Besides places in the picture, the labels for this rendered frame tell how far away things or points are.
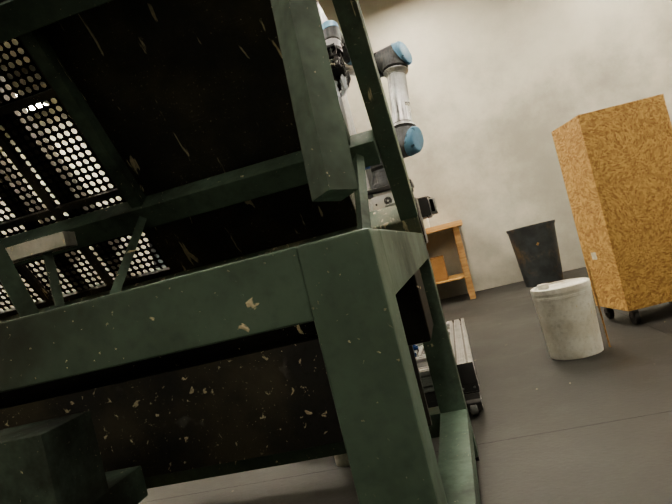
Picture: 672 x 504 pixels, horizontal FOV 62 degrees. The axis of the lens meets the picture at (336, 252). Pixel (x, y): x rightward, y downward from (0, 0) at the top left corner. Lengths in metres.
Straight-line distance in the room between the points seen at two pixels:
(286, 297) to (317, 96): 0.25
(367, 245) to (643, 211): 3.09
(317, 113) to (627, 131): 3.07
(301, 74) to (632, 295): 3.06
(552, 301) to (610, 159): 0.98
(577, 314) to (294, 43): 2.51
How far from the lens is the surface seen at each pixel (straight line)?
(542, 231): 6.30
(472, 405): 2.47
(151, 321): 0.72
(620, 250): 3.57
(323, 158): 0.67
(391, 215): 1.92
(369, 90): 1.66
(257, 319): 0.67
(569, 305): 3.04
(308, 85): 0.71
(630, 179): 3.63
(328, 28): 2.32
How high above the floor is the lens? 0.76
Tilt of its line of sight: 1 degrees up
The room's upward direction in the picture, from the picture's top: 14 degrees counter-clockwise
